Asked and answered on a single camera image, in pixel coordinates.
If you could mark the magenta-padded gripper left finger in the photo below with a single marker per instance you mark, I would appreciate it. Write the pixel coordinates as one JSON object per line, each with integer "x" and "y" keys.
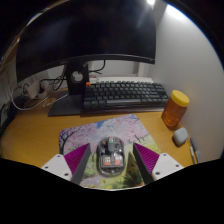
{"x": 78, "y": 158}

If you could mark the dark grey mechanical keyboard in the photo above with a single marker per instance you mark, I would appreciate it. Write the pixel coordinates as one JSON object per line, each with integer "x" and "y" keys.
{"x": 125, "y": 95}

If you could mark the transparent computer mouse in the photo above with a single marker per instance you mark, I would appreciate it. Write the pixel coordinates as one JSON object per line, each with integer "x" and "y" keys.
{"x": 110, "y": 156}

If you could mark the white power strip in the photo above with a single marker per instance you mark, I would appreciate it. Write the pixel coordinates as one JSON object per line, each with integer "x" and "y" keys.
{"x": 35, "y": 89}

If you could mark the orange jar with yellow lid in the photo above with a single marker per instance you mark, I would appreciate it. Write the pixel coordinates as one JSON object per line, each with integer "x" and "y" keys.
{"x": 175, "y": 110}

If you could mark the white earbuds case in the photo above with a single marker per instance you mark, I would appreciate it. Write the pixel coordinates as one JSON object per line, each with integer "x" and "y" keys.
{"x": 180, "y": 136}

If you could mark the cherry blossom print mouse pad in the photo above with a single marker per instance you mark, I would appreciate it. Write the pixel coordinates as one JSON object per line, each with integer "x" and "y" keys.
{"x": 110, "y": 128}

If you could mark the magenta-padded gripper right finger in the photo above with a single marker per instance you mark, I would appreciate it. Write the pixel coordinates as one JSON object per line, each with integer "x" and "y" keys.
{"x": 146, "y": 158}

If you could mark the black curved computer monitor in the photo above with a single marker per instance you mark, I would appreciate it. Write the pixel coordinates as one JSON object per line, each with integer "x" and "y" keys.
{"x": 86, "y": 30}

